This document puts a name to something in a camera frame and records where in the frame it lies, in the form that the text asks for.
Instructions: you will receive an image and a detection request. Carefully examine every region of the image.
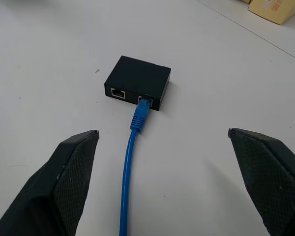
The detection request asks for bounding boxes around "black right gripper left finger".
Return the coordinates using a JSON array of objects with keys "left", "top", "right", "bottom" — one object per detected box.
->
[{"left": 0, "top": 129, "right": 100, "bottom": 236}]

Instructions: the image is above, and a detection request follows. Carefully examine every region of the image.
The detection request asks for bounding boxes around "blue Ethernet cable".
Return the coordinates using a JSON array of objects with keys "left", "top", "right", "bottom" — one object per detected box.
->
[{"left": 118, "top": 96, "right": 153, "bottom": 236}]

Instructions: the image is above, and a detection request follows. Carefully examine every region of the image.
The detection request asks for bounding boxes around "yellow cardboard box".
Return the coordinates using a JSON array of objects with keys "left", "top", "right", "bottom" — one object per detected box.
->
[{"left": 247, "top": 0, "right": 295, "bottom": 26}]

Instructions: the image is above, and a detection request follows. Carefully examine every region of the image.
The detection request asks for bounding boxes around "black network splitter box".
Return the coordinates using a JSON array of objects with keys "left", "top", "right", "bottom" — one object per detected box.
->
[{"left": 104, "top": 55, "right": 172, "bottom": 112}]

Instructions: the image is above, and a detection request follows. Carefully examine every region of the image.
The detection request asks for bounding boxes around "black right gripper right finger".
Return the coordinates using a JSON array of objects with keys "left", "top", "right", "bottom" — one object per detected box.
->
[{"left": 228, "top": 127, "right": 295, "bottom": 236}]

